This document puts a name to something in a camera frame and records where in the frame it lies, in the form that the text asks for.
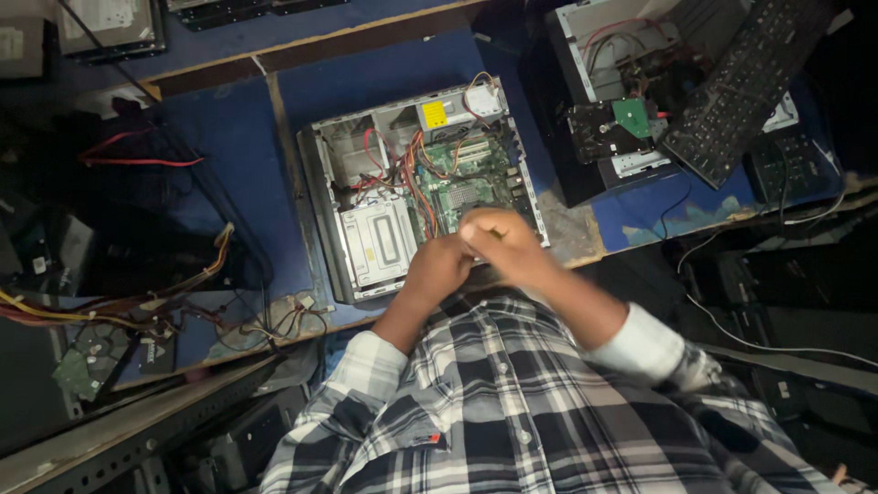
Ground person's right hand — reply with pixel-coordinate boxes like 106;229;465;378
457;208;565;292

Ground person's left hand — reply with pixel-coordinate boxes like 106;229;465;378
403;232;477;307

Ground green motherboard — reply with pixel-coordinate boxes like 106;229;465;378
412;134;539;237

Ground open grey computer case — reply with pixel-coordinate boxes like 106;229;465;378
296;75;551;305

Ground silver optical drive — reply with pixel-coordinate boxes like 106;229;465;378
338;199;419;289

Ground power supply with yellow label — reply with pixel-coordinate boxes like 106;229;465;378
415;82;509;134

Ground hard drive with green board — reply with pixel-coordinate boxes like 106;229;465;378
567;98;669;164

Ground open black computer case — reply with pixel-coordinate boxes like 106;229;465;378
518;0;694;209

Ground person's plaid shirt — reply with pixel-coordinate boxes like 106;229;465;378
259;294;846;494

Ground black keyboard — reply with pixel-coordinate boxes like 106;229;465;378
660;0;839;191

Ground hard drive with white label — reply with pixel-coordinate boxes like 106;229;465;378
56;0;167;64

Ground green circuit board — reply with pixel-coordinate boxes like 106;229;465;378
52;349;104;402

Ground black cable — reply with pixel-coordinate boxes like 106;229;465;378
658;172;694;241

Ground white cable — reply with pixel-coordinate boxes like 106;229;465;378
675;199;878;369

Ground red cable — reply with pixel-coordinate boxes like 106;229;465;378
77;128;204;168

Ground bundle of coloured wires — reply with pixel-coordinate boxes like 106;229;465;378
0;222;236;332

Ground perforated metal rail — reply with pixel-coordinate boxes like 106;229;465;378
0;354;282;494

